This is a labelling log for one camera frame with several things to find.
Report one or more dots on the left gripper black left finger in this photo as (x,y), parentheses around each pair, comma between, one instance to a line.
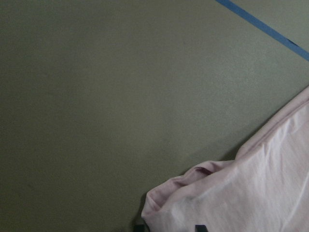
(140,228)

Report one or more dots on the pink Snoopy t-shirt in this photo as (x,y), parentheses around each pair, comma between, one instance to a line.
(264,189)

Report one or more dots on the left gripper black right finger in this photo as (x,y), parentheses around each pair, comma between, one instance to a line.
(201,228)

